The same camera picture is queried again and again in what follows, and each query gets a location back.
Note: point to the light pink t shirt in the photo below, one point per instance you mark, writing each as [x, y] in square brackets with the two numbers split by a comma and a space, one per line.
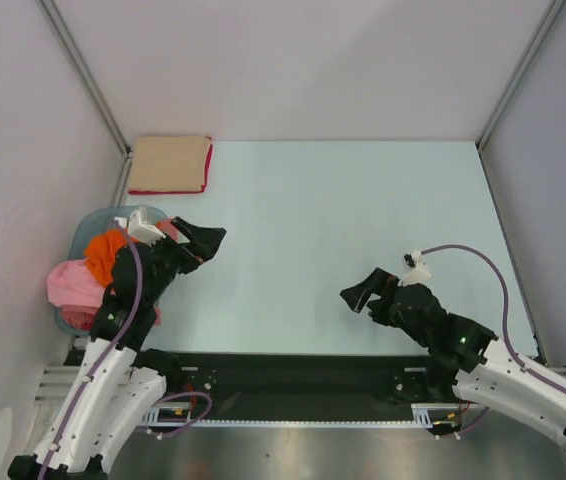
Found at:
[72, 284]

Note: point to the left aluminium frame post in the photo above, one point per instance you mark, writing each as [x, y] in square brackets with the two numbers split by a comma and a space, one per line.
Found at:
[70, 48]

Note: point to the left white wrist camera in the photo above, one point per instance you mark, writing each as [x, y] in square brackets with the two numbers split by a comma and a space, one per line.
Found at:
[138, 227]

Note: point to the folded red t shirt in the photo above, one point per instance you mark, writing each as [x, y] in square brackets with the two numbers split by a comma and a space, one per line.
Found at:
[206, 167]

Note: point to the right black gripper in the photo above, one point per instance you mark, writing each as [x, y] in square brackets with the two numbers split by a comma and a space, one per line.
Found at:
[376, 282]

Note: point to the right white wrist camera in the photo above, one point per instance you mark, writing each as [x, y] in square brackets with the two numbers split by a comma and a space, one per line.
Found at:
[418, 271]

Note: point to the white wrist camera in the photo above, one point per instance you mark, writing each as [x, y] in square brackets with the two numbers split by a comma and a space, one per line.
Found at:
[418, 271]
[138, 227]

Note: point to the aluminium frame post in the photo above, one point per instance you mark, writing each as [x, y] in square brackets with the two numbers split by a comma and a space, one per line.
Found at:
[70, 48]
[531, 52]

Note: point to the right aluminium frame post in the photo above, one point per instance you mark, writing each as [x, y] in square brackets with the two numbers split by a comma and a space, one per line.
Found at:
[531, 52]

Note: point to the orange t shirt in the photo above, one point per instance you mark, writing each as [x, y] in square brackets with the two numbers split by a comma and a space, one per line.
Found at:
[100, 255]

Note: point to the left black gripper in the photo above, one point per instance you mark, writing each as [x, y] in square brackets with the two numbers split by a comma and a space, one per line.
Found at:
[204, 243]

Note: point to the blue plastic basket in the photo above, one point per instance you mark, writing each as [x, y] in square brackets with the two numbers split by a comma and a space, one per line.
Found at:
[95, 223]

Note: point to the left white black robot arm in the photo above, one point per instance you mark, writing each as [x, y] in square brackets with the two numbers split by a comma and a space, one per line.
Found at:
[118, 381]

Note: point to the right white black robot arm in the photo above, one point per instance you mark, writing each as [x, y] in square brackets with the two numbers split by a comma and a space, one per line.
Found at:
[478, 367]

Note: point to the white slotted cable duct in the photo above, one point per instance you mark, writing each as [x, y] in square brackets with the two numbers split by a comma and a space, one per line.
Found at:
[420, 416]

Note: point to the folded beige t shirt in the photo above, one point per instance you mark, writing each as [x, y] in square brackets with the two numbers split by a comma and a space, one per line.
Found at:
[165, 162]

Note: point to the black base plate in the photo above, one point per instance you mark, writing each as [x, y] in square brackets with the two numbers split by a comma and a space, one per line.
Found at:
[306, 387]

